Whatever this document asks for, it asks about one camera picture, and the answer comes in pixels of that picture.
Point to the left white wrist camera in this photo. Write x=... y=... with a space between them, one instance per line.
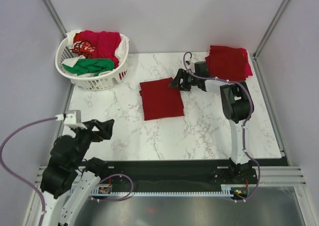
x=71 y=119

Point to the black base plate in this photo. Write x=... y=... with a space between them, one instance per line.
x=179 y=175

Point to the white laundry basket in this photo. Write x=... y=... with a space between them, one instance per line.
x=104 y=81

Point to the right aluminium frame post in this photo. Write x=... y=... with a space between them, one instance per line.
x=274 y=22

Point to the folded dark red shirt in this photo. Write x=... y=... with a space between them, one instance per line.
x=226 y=63

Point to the right aluminium table rail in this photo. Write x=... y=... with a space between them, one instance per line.
x=269 y=105

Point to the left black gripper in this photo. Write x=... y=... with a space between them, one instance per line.
x=105 y=131

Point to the green shirt in basket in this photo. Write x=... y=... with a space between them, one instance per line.
x=86 y=66

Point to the slotted cable duct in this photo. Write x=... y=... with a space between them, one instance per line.
x=106 y=191

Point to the aluminium frame post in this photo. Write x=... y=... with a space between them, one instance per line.
x=55 y=17
x=274 y=22

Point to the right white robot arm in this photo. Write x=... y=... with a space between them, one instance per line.
x=237 y=107

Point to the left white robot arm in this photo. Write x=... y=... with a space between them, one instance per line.
x=66 y=157

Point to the left aluminium frame post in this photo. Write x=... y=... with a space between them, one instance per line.
x=55 y=17

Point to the dark red t shirt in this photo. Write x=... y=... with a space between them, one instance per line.
x=159 y=100

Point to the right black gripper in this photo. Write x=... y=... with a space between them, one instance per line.
x=181 y=75

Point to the aluminium rail bars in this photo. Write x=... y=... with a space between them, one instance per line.
x=281 y=176

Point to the folded pink shirt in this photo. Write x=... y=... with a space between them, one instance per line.
x=248 y=70

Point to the white shirt in basket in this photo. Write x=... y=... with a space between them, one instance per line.
x=120 y=52

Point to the red printed shirt in basket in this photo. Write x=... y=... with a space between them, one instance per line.
x=82 y=46

